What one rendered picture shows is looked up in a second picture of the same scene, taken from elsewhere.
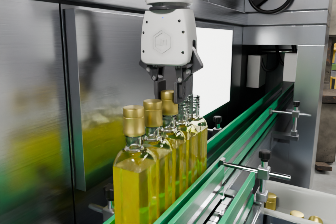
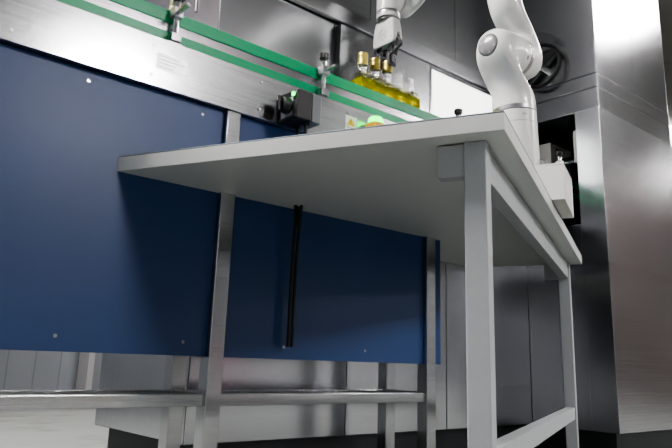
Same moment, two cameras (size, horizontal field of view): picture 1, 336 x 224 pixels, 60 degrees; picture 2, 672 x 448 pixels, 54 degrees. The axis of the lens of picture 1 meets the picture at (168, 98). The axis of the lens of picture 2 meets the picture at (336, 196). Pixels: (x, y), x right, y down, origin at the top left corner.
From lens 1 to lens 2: 1.95 m
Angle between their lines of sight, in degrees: 32
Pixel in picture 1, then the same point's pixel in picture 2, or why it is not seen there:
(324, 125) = not seen: outside the picture
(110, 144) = not seen: hidden behind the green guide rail
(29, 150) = not seen: hidden behind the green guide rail
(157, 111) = (376, 61)
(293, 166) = (588, 250)
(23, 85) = (315, 50)
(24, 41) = (318, 33)
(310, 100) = (594, 166)
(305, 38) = (580, 104)
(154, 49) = (378, 39)
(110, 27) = (359, 39)
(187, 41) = (393, 30)
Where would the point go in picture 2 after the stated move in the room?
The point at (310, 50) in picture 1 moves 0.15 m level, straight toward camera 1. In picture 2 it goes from (586, 115) to (569, 104)
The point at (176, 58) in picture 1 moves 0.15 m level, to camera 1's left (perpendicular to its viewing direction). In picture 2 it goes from (388, 39) to (346, 45)
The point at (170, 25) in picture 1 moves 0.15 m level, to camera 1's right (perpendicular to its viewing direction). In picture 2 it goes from (386, 25) to (428, 19)
